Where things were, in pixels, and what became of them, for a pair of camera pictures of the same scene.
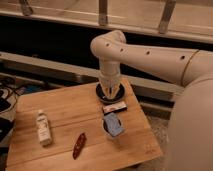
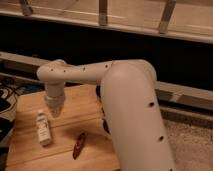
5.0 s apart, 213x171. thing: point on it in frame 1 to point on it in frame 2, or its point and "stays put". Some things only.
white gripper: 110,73 to 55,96
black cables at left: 8,94 stays put
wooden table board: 72,112 stays put
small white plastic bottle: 42,122 stays put
